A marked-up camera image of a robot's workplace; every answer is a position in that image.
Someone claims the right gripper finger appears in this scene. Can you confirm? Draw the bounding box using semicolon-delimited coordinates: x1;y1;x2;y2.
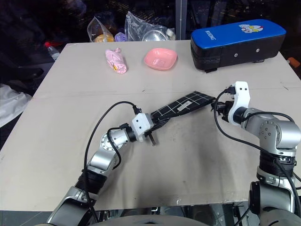
210;100;223;114

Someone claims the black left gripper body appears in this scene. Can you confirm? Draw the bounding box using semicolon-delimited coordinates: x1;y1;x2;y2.
144;117;161;147

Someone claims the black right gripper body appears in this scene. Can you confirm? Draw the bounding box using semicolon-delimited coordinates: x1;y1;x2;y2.
216;100;234;122

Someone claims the black grid pencil pouch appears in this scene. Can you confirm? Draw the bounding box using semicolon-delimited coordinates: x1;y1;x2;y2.
150;90;216;122

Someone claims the clear bag with orange items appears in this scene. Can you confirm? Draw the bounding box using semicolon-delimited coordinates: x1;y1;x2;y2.
87;14;116;43

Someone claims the pink plastic bowl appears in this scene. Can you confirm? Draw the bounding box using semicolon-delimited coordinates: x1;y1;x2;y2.
143;48;178;71

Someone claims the blue black padded box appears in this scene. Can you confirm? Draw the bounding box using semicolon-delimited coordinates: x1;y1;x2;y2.
190;18;288;73

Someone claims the pink folded umbrella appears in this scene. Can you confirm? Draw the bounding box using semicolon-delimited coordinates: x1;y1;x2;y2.
104;47;128;76

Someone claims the shiny metal bowl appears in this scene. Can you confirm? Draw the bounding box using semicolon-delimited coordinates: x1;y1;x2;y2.
142;30;168;42

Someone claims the orange black object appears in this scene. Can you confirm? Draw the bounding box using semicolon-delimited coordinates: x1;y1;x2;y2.
287;57;301;72

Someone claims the small purple object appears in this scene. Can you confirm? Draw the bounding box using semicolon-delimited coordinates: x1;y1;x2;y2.
114;32;129;42

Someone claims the clear crumpled plastic bag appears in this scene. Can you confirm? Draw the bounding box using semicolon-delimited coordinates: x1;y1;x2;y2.
124;11;176;42

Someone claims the red-capped water bottle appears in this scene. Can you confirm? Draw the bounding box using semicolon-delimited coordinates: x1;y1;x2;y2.
44;41;61;62

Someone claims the black chair armrest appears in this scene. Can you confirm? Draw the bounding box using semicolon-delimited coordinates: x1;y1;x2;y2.
16;66;44;83

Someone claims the white cloth bundle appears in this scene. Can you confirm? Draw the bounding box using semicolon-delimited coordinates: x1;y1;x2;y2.
0;83;32;128

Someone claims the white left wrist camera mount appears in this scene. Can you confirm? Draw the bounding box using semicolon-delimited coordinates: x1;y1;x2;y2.
131;113;153;143

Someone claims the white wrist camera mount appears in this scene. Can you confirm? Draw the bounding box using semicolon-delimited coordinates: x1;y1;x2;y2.
226;81;251;125
131;113;153;143

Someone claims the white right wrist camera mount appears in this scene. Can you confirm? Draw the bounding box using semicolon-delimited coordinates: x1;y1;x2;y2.
226;81;251;125

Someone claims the grey vertical post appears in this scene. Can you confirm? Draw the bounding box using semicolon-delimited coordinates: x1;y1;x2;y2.
175;0;189;40

